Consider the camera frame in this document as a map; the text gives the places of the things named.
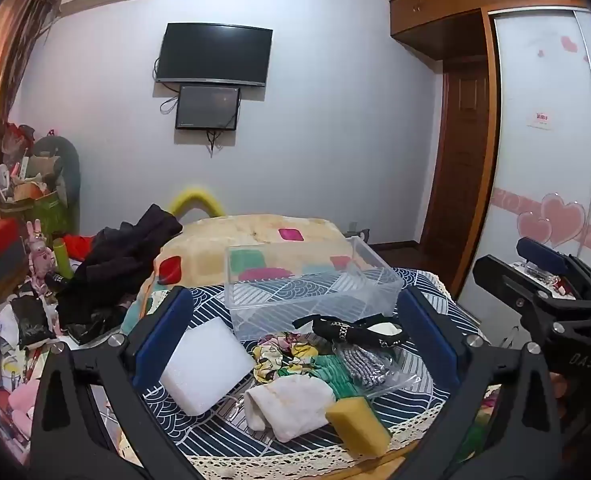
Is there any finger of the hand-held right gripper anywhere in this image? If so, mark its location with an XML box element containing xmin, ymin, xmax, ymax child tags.
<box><xmin>472</xmin><ymin>254</ymin><xmax>549</xmax><ymax>313</ymax></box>
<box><xmin>516</xmin><ymin>236</ymin><xmax>572</xmax><ymax>275</ymax></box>

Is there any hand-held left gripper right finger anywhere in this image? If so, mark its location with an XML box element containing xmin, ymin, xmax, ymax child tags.
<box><xmin>390</xmin><ymin>287</ymin><xmax>563</xmax><ymax>480</ymax></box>

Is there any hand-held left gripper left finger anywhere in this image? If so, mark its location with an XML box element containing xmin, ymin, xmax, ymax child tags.
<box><xmin>30</xmin><ymin>286</ymin><xmax>201</xmax><ymax>480</ymax></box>

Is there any white foam block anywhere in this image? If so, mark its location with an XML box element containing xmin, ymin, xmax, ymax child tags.
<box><xmin>160</xmin><ymin>316</ymin><xmax>257</xmax><ymax>417</ymax></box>

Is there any grey patterned hair band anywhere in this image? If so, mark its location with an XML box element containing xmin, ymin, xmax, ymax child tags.
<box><xmin>335</xmin><ymin>346</ymin><xmax>392</xmax><ymax>392</ymax></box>

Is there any black studded belt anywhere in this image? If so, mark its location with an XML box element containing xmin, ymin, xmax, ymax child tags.
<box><xmin>292</xmin><ymin>314</ymin><xmax>407</xmax><ymax>352</ymax></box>

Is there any green knitted cloth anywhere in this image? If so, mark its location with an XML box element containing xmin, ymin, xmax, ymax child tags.
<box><xmin>313</xmin><ymin>354</ymin><xmax>359</xmax><ymax>398</ymax></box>

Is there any yellow sponge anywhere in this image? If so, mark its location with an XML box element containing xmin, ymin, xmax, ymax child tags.
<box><xmin>324</xmin><ymin>396</ymin><xmax>392</xmax><ymax>459</ymax></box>

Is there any floral fabric scrunchie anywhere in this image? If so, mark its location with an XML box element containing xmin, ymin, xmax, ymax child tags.
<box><xmin>252</xmin><ymin>331</ymin><xmax>322</xmax><ymax>382</ymax></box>

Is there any clear plastic storage box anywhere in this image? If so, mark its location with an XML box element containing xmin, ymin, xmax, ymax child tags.
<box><xmin>224</xmin><ymin>236</ymin><xmax>406</xmax><ymax>343</ymax></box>

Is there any white fluffy towel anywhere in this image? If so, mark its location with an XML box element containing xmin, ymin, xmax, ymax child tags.
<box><xmin>244</xmin><ymin>374</ymin><xmax>337</xmax><ymax>444</ymax></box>

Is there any clear plastic packet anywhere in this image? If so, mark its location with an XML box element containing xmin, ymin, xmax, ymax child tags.
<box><xmin>335</xmin><ymin>344</ymin><xmax>422</xmax><ymax>402</ymax></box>

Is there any black clothing pile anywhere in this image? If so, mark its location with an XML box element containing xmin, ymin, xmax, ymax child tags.
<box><xmin>56</xmin><ymin>203</ymin><xmax>184</xmax><ymax>336</ymax></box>

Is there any white heart-print wardrobe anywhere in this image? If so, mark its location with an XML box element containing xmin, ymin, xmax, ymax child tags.
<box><xmin>458</xmin><ymin>6</ymin><xmax>591</xmax><ymax>321</ymax></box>

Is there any brown wooden door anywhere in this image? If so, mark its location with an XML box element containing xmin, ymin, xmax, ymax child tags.
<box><xmin>419</xmin><ymin>57</ymin><xmax>493</xmax><ymax>256</ymax></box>

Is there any yellow colour-block blanket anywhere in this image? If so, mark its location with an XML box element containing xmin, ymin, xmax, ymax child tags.
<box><xmin>126</xmin><ymin>212</ymin><xmax>376</xmax><ymax>331</ymax></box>

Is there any green bottle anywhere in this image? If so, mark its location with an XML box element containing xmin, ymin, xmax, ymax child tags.
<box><xmin>52</xmin><ymin>238</ymin><xmax>75</xmax><ymax>281</ymax></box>

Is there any yellow foam arch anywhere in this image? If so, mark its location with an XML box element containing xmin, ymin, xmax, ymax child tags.
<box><xmin>169</xmin><ymin>186</ymin><xmax>226</xmax><ymax>223</ymax></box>

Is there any red and white sticker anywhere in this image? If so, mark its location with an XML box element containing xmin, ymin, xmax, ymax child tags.
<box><xmin>528</xmin><ymin>110</ymin><xmax>556</xmax><ymax>131</ymax></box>

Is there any black plastic bag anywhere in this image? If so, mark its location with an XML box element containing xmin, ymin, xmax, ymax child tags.
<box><xmin>10</xmin><ymin>294</ymin><xmax>56</xmax><ymax>351</ymax></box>

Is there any pink bunny doll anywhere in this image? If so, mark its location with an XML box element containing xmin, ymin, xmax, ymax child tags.
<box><xmin>26</xmin><ymin>220</ymin><xmax>57</xmax><ymax>291</ymax></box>

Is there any green bag of clutter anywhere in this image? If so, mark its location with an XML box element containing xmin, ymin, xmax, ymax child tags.
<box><xmin>0</xmin><ymin>122</ymin><xmax>74</xmax><ymax>238</ymax></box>

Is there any wooden overhead cabinet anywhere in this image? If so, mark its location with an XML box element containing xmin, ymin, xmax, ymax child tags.
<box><xmin>389</xmin><ymin>0</ymin><xmax>591</xmax><ymax>63</ymax></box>

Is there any orange curtain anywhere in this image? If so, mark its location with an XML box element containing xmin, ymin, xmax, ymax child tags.
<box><xmin>0</xmin><ymin>0</ymin><xmax>64</xmax><ymax>241</ymax></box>

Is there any small black wall monitor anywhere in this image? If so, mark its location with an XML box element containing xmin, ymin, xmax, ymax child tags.
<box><xmin>175</xmin><ymin>84</ymin><xmax>241</xmax><ymax>131</ymax></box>

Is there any large black wall television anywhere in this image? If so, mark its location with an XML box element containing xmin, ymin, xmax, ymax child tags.
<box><xmin>154</xmin><ymin>22</ymin><xmax>274</xmax><ymax>87</ymax></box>

